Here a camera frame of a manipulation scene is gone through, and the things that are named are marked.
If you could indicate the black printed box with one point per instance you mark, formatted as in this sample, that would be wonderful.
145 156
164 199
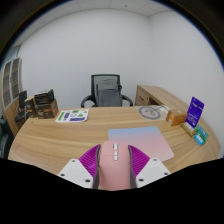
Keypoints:
44 96

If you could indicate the small black swivel chair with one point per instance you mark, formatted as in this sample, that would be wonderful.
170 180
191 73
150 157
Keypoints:
22 100

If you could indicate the wooden side desk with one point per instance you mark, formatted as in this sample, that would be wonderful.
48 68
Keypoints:
156 95

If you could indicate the green-purple printed paper sheet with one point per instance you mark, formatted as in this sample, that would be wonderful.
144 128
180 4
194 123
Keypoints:
71 115

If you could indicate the purple upright card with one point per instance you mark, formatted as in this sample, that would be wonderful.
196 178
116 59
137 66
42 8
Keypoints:
195 111

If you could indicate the pink-blue gradient mouse pad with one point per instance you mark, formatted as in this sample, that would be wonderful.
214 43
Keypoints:
146 140

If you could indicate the pink computer mouse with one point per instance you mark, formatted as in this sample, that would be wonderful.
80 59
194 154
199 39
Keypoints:
114 173

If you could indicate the dark padded armchair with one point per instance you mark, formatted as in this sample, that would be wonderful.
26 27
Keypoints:
5 140

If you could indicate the green small box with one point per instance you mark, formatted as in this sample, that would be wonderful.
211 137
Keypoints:
202 131

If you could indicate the small dark brown box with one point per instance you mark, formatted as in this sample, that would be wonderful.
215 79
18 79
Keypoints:
30 107

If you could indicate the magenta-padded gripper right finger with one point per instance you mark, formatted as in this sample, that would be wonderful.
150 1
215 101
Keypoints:
140 160

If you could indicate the wooden shelf cabinet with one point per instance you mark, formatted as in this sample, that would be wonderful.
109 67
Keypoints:
10 86

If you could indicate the black mesh office chair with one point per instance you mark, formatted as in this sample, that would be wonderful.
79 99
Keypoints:
94 86

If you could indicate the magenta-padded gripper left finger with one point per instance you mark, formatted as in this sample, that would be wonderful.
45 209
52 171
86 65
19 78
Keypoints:
88 160

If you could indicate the grey backpack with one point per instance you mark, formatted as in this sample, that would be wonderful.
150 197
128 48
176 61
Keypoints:
109 95

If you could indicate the large brown cardboard box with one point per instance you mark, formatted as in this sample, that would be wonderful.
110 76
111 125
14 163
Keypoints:
47 110

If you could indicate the orange cardboard box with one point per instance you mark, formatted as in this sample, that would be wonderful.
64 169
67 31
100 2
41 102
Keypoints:
176 117

